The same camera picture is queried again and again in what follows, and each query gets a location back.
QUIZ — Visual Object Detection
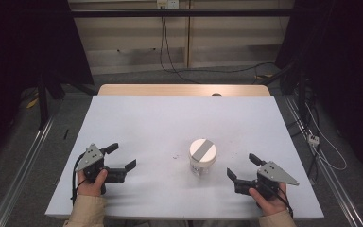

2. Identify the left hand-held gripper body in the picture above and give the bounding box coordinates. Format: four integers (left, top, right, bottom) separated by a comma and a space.
75, 143, 127, 184

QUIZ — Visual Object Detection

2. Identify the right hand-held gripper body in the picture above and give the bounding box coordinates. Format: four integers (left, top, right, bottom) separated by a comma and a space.
234, 160, 300, 201

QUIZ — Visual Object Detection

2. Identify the person's left hand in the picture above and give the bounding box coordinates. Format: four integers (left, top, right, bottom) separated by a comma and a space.
76, 168, 109, 198

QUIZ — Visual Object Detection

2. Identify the person's right hand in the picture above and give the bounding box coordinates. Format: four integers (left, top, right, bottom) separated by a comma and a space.
249, 183, 289, 217

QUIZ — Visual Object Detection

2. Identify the white power strip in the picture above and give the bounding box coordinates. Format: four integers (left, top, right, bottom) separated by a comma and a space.
307, 133, 320, 148

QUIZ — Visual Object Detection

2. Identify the black metal stand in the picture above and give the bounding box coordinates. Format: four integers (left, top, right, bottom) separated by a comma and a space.
37, 73, 66, 131

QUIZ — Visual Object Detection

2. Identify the yellow floor tape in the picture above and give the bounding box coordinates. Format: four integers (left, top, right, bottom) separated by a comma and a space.
26, 97, 40, 110

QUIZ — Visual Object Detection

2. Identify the wooden table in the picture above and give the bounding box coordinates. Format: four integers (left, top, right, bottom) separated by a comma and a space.
97, 83, 271, 97

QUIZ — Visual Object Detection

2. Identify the black curtain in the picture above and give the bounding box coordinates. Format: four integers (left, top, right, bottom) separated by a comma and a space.
0, 0, 95, 171
274, 0, 363, 178

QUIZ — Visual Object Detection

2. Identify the black horizontal bar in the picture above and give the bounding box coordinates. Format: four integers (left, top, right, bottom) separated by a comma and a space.
70, 9, 294, 18

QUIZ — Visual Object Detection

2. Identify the left hand-held gripper cable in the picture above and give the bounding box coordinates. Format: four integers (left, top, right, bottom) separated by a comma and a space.
70, 153, 87, 206

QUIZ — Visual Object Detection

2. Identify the hand-held gripper cable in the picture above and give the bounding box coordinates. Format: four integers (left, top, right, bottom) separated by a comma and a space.
275, 188, 295, 218
70, 153, 87, 206

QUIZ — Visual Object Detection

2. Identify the right hand-held gripper cable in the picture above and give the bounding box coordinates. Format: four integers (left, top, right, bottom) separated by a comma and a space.
275, 188, 295, 218

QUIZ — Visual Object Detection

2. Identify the metal floor rail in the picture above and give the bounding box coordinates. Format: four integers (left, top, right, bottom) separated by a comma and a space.
283, 94, 363, 227
0, 116, 57, 227

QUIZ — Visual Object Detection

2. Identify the white cable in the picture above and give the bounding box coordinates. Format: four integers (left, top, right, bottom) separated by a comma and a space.
304, 103, 348, 172

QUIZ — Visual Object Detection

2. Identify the black floor cable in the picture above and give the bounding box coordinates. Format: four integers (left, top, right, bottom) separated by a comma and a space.
169, 61, 277, 76

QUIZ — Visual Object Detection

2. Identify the black hanging wall cable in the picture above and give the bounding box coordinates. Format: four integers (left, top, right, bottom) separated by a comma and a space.
159, 15, 202, 85

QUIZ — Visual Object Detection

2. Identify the wooden vertical post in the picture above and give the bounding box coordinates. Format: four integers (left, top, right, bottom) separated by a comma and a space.
183, 0, 193, 69

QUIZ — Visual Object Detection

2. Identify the white wall outlet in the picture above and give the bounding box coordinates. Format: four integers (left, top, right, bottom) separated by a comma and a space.
156, 0, 180, 9

